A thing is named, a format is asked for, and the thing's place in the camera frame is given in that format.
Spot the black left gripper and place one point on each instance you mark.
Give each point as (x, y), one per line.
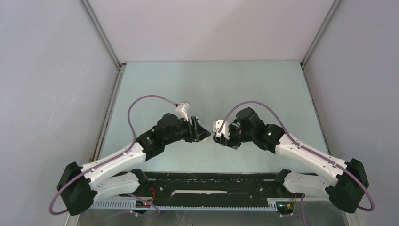
(195, 132)

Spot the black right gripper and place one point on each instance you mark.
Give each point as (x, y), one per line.
(230, 142)

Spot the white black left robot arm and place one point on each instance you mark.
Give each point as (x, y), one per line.
(81, 186)

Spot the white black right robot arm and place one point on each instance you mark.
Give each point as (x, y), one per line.
(273, 138)

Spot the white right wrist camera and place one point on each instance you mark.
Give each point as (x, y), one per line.
(221, 129)

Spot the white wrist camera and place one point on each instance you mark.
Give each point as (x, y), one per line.
(221, 129)
(181, 110)

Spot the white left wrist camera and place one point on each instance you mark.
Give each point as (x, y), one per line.
(181, 110)

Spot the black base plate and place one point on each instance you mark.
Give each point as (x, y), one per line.
(215, 199)

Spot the white slotted cable duct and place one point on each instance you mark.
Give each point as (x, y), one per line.
(133, 204)

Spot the aluminium corner post left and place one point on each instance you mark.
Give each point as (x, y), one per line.
(86, 5)

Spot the aluminium corner post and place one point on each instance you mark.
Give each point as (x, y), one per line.
(86, 5)
(319, 34)

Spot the aluminium corner post right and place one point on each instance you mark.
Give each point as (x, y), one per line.
(319, 34)

